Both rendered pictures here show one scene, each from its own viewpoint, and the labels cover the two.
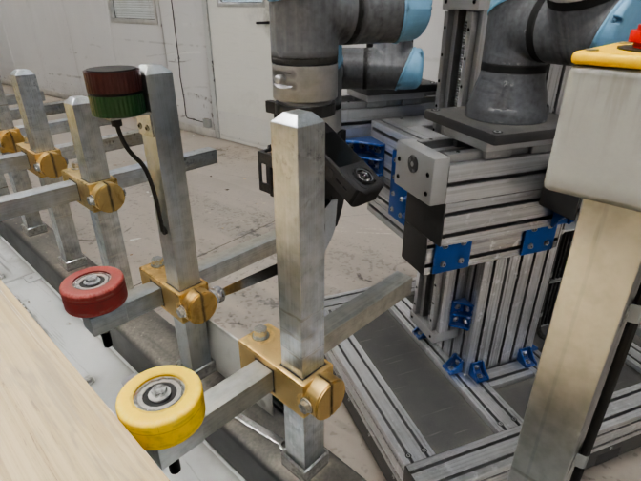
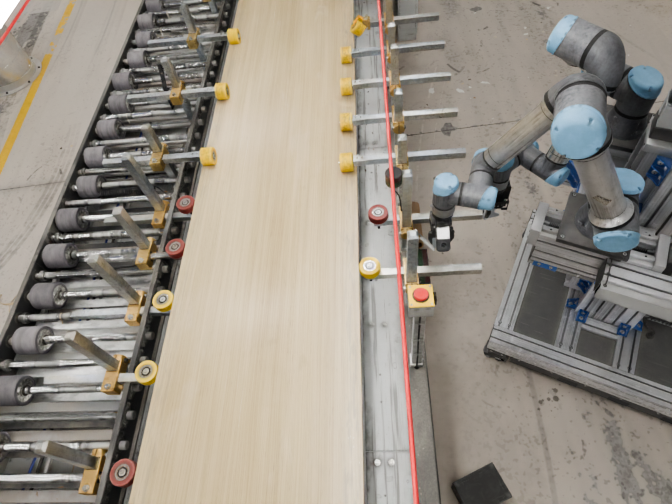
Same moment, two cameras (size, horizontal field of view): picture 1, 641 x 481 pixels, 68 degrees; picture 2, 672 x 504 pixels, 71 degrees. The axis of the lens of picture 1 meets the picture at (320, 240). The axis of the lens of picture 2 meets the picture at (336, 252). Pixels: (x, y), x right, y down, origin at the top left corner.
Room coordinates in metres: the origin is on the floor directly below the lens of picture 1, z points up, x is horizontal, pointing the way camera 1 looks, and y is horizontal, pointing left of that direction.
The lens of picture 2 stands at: (-0.26, -0.56, 2.42)
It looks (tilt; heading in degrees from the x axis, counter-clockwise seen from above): 56 degrees down; 57
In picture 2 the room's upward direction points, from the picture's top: 12 degrees counter-clockwise
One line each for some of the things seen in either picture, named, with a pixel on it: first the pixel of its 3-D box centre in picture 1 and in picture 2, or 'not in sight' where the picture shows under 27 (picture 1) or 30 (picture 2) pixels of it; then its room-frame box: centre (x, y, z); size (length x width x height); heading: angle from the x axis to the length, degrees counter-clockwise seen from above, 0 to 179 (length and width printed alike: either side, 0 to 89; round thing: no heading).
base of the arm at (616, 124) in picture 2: not in sight; (627, 116); (1.39, -0.18, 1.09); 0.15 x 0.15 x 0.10
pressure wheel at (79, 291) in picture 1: (99, 312); (378, 219); (0.54, 0.31, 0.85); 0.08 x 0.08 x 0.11
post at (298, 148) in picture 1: (301, 331); (411, 271); (0.42, 0.02, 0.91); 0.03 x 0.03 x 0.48; 46
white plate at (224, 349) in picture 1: (217, 347); not in sight; (0.59, 0.16, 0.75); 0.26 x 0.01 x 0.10; 46
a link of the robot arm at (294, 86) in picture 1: (302, 84); (442, 206); (0.57, 0.02, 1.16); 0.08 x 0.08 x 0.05
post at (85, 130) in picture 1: (108, 233); (402, 177); (0.77, 0.38, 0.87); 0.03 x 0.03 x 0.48; 46
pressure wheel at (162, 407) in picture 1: (167, 430); (370, 272); (0.34, 0.15, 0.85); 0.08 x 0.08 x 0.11
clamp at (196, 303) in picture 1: (176, 291); (405, 222); (0.61, 0.22, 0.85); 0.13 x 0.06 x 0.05; 46
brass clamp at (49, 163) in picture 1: (42, 158); (398, 119); (0.95, 0.58, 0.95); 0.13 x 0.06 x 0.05; 46
